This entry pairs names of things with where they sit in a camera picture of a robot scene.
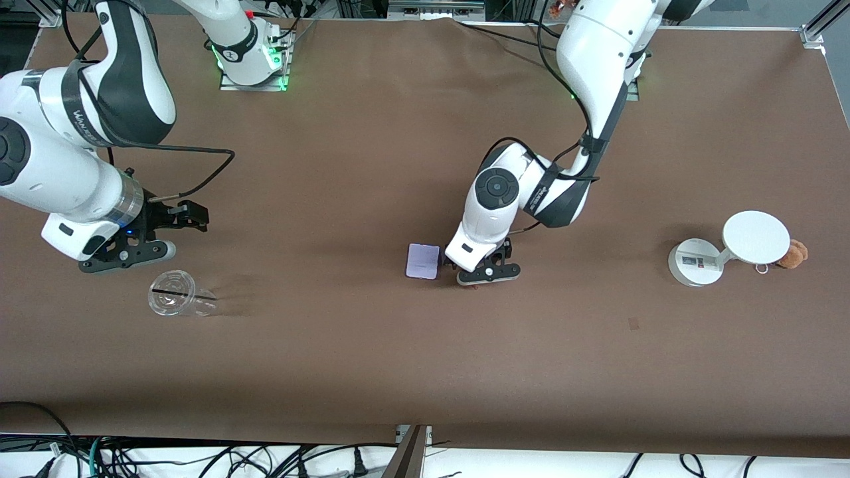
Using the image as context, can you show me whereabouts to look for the thick black looped cable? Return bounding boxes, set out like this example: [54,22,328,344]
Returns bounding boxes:
[0,401,74,459]

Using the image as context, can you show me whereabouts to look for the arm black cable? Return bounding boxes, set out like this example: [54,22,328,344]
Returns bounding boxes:
[61,0,236,203]
[478,20,598,187]

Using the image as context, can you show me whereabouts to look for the clear plastic cup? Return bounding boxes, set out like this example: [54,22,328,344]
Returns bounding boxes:
[147,270,218,317]

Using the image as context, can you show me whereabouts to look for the brown plush keychain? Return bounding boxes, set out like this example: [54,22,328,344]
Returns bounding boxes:
[755,239,809,274]

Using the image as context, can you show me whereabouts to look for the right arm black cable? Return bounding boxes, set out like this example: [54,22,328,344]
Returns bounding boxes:
[61,0,236,203]

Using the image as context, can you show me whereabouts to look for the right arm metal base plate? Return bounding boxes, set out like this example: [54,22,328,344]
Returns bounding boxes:
[219,20,293,92]

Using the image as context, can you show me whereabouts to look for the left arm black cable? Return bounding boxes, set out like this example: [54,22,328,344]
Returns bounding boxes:
[478,20,598,187]

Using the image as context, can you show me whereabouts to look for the metal frame bar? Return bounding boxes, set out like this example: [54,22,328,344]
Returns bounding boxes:
[388,0,485,21]

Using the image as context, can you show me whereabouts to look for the brown wooden board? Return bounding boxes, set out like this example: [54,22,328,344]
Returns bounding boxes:
[382,425,428,478]

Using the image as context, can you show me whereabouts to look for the white round desk lamp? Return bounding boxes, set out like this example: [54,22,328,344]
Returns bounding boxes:
[668,210,791,287]

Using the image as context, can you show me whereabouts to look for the black cable across tabletop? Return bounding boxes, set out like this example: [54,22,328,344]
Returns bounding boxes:
[458,20,565,52]

